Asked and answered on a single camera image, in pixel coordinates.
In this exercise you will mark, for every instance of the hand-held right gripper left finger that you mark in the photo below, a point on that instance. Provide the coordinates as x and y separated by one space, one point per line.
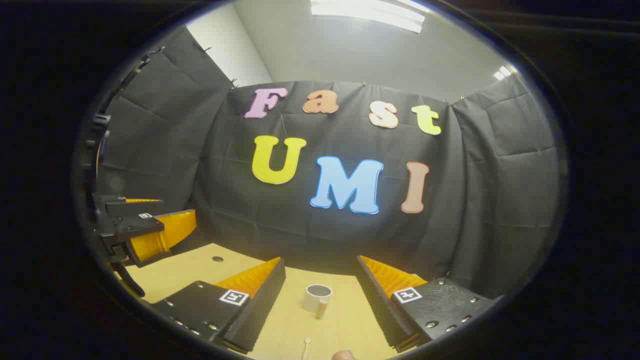
260 315

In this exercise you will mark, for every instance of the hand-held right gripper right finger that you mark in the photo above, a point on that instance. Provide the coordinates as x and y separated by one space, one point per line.
382 310

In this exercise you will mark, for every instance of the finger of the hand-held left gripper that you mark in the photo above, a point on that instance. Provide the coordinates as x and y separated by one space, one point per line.
130 207
165 235

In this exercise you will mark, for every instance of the white cup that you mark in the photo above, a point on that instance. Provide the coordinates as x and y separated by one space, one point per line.
312 300

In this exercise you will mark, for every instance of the beige toothbrush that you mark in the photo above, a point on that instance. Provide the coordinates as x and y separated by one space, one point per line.
306 350

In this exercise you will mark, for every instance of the wooden desktop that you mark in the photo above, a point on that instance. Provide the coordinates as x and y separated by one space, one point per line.
290 325

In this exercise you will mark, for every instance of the black backdrop cloth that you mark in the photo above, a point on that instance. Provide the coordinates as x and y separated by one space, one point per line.
225 200

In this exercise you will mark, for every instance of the small ceiling light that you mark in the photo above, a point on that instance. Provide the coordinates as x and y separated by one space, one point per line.
502 72

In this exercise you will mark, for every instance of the long ceiling light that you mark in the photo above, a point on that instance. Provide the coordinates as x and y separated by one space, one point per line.
370 12

